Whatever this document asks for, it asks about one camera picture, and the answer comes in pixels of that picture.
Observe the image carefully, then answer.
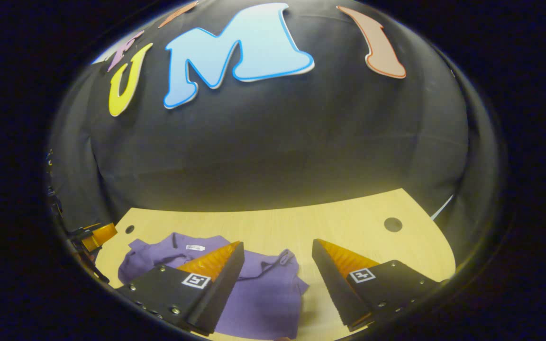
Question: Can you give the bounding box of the black backdrop cloth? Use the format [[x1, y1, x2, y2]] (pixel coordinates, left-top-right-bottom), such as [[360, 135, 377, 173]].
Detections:
[[45, 0, 503, 266]]

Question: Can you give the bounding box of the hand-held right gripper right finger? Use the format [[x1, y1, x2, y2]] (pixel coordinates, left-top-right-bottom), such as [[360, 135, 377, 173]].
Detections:
[[311, 239, 446, 332]]

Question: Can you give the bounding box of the purple button shirt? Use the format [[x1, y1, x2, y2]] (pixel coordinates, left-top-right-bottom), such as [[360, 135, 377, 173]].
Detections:
[[118, 232, 309, 341]]

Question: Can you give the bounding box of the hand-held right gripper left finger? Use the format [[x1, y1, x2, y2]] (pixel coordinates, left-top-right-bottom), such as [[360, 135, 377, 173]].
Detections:
[[116, 241, 246, 336]]

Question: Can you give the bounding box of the white cable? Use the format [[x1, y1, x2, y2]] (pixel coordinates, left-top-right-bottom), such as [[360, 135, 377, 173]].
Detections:
[[430, 194, 455, 221]]

